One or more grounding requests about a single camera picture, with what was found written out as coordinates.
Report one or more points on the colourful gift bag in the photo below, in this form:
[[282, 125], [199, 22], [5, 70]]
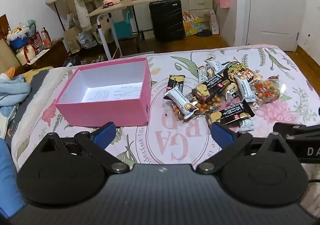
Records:
[[193, 27]]

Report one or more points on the black cracker packet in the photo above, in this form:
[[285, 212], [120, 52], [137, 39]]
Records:
[[212, 84], [232, 114], [176, 82]]

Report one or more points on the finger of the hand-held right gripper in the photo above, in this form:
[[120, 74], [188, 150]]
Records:
[[300, 131]]

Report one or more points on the dark round floor dish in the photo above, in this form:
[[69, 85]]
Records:
[[203, 33]]

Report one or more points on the orange beaked plush toy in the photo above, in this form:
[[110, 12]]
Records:
[[8, 72]]

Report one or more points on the wooden headboard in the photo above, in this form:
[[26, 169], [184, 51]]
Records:
[[5, 49]]

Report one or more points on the pink cardboard box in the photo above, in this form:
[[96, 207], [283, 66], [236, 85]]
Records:
[[100, 112]]

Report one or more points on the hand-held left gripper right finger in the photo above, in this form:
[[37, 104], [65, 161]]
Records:
[[221, 134]]

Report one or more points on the orange drink bottle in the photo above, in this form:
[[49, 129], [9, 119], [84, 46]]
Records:
[[45, 37]]

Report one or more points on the black shoes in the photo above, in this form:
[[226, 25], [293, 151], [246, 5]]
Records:
[[72, 61]]

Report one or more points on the blue bag with white flowers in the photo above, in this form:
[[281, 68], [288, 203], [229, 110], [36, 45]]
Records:
[[17, 38]]

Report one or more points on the light blue blanket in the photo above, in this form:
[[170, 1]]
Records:
[[12, 94]]

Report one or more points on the clear coated peanut bag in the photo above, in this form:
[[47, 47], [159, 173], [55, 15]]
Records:
[[202, 107], [266, 91]]

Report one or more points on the teal bag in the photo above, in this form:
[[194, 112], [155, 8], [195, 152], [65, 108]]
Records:
[[122, 28]]

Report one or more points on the red box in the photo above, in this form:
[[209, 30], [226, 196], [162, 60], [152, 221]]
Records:
[[36, 39]]

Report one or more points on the white bag with red ribbon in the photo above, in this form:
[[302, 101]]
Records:
[[26, 54]]

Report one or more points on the wooden nightstand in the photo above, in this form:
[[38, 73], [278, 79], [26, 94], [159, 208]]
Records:
[[55, 52]]

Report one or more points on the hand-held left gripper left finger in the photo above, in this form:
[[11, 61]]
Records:
[[105, 134]]

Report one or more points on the grey plastic bag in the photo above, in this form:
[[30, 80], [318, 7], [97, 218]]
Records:
[[86, 39]]

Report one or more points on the yellow cloth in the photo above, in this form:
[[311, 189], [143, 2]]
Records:
[[37, 72]]

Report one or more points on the white door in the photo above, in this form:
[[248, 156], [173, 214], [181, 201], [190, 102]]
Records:
[[275, 9]]

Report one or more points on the white sandals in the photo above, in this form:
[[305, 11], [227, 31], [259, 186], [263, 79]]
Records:
[[98, 59]]

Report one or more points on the white paper bag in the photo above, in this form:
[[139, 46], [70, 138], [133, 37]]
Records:
[[214, 22]]

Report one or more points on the brown paper bag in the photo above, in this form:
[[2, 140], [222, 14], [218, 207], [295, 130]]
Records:
[[72, 39], [106, 29]]

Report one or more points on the person's blue clothing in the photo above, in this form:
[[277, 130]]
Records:
[[10, 177]]

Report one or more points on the black suitcase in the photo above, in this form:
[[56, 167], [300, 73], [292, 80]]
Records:
[[167, 18]]

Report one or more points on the instant noodle packet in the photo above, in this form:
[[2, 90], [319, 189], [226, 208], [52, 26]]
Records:
[[240, 69]]

